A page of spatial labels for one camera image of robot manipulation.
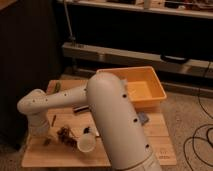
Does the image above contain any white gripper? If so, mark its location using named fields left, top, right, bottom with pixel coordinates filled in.
left=30, top=115, right=50, bottom=137

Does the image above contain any metal fork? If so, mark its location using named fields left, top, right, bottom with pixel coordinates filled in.
left=43, top=115, right=56, bottom=146

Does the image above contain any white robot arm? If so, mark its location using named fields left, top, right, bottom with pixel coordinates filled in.
left=17, top=72, right=162, bottom=171

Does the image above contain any bunch of dark grapes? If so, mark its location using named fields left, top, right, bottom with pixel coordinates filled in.
left=57, top=126, right=77, bottom=148

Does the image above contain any wooden table board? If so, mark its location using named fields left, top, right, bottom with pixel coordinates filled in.
left=21, top=78, right=178, bottom=168

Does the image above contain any striped brown chocolate bar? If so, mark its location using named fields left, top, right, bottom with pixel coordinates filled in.
left=73, top=106, right=89, bottom=113

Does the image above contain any blue sponge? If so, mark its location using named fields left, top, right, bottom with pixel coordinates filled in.
left=138, top=112, right=149, bottom=125

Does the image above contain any orange plastic bin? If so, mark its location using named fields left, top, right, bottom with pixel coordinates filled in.
left=98, top=66, right=167, bottom=109

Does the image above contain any upper wooden shelf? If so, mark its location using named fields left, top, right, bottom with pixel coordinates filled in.
left=56, top=0, right=213, bottom=19

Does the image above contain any white handled spatula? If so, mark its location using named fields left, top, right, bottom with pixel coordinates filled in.
left=83, top=127, right=100, bottom=137

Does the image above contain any black floor cable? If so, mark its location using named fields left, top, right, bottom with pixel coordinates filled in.
left=182, top=61, right=213, bottom=171

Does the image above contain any grey metal shelf rail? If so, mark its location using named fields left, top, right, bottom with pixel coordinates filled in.
left=62, top=42, right=213, bottom=79

